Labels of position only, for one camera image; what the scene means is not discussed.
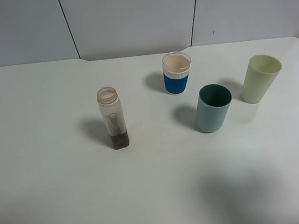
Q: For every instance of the pale green plastic cup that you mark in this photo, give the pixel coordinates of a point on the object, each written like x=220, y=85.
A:
x=261, y=72

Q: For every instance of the teal plastic cup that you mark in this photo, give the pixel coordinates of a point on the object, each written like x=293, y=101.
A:
x=213, y=104

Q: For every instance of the clear plastic drink bottle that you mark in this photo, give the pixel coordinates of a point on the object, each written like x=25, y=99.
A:
x=111, y=111

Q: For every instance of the blue sleeved glass cup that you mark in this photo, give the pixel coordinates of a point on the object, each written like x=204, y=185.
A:
x=176, y=68

